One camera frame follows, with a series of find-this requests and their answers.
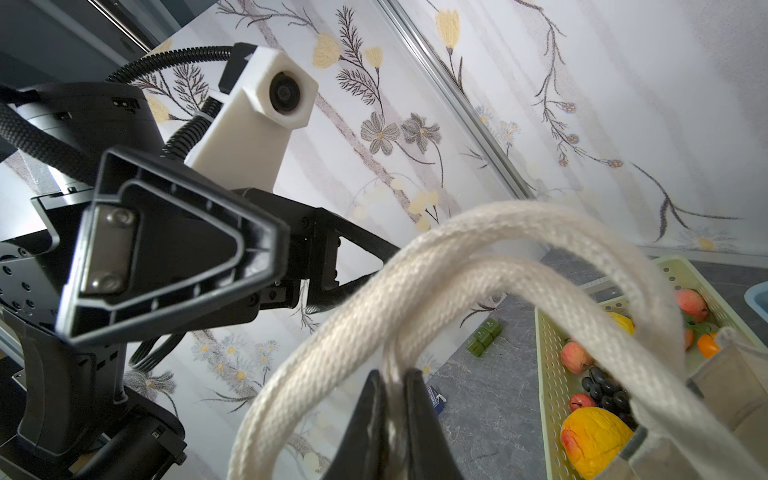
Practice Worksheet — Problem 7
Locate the small green toy on floor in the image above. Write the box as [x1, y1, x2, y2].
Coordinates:
[466, 318, 503, 357]

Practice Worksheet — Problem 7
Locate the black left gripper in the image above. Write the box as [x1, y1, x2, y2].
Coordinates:
[55, 147, 399, 346]

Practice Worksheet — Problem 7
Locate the small blue card box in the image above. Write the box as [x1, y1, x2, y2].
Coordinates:
[427, 386, 446, 415]

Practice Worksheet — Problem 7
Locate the orange toy fruit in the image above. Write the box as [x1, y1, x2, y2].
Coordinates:
[560, 407, 634, 479]

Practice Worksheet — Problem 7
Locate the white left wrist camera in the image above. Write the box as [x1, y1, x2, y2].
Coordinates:
[185, 43, 318, 192]

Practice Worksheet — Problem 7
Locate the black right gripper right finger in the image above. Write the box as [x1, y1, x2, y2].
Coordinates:
[404, 369, 463, 480]

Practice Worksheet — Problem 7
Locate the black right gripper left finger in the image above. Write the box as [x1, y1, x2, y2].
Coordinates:
[323, 370, 388, 480]

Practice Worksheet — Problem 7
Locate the blue plastic vegetable basket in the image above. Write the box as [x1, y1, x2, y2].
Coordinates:
[744, 281, 768, 323]

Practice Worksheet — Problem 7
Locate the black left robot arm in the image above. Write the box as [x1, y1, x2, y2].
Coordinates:
[1, 43, 396, 479]

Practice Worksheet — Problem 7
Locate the green plastic fruit basket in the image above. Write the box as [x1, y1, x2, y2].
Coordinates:
[526, 254, 767, 479]

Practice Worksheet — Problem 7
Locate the floral canvas tote bag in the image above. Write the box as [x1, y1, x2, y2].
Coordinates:
[228, 201, 767, 479]

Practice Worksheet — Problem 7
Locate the dark toy grape bunch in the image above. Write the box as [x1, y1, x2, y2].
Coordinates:
[581, 366, 638, 430]

